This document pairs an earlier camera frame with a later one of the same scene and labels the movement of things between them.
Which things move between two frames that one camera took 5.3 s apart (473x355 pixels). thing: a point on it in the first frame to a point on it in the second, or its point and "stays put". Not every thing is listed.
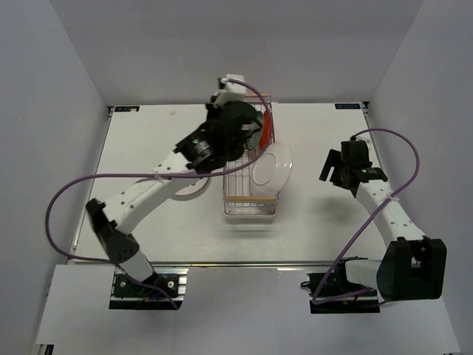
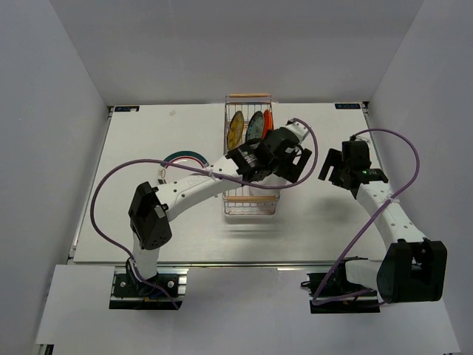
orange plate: (267, 134) stays put
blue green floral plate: (254, 138) stays put
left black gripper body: (213, 114) to (274, 168)
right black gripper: (334, 159) stays put
